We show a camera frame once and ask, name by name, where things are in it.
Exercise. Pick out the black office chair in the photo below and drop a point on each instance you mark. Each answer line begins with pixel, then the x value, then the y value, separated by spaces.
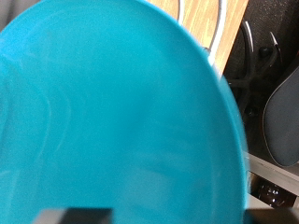
pixel 280 124

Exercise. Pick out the grey metal beam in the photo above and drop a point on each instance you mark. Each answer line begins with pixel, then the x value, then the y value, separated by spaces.
pixel 274 174

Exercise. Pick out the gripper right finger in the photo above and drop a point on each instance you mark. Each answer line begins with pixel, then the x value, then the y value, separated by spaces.
pixel 274 217

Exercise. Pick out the blue plate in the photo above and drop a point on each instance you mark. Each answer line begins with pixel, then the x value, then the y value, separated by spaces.
pixel 109 109

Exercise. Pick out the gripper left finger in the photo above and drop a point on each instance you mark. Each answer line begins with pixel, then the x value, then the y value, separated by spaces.
pixel 74 216

